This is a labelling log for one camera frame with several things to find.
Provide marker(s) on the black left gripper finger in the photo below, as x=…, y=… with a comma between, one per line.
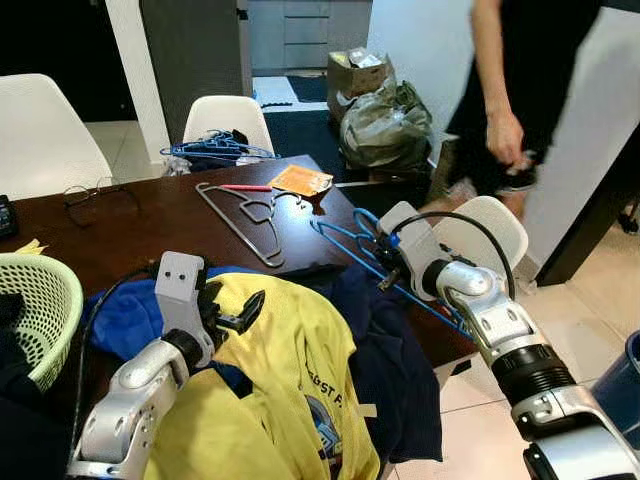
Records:
x=248, y=312

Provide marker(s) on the blue plastic hanger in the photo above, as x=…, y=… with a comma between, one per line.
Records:
x=215, y=152
x=340, y=243

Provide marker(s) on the yellow mesh shirt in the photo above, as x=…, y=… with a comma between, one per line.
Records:
x=290, y=380

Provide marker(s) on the person's right forearm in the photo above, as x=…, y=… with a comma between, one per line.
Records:
x=490, y=60

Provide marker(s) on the grey hanger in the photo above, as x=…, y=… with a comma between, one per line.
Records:
x=236, y=224

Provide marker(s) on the person's right hand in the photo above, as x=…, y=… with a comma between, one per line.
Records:
x=505, y=135

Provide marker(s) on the white plastic chair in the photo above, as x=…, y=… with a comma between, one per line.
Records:
x=225, y=115
x=490, y=225
x=45, y=130

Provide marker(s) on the navy blue garment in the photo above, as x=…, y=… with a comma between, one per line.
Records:
x=400, y=380

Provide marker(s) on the red pen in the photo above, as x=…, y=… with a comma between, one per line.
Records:
x=245, y=187

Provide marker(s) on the orange packet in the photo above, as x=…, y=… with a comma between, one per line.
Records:
x=300, y=180

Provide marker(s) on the olive plastic garbage bag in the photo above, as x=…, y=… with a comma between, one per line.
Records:
x=385, y=130

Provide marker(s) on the pale green laundry basket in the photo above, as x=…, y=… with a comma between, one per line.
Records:
x=45, y=300

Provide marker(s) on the filled brown cardboard box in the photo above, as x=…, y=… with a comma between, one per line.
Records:
x=360, y=75

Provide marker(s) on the yellow paper scrap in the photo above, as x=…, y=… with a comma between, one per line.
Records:
x=30, y=247

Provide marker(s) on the black floor mat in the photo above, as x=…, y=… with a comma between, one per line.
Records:
x=305, y=90

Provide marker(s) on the black handset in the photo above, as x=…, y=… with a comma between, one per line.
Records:
x=6, y=218

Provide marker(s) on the blue plastic bucket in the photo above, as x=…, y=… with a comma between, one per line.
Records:
x=620, y=390

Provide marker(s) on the person in black clothes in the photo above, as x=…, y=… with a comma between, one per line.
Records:
x=540, y=80

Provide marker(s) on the grey drawer cabinet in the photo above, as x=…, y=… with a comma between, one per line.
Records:
x=310, y=30

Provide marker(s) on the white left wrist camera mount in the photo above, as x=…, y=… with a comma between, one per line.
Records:
x=180, y=290

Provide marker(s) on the black door frame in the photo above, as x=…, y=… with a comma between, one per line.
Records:
x=590, y=230

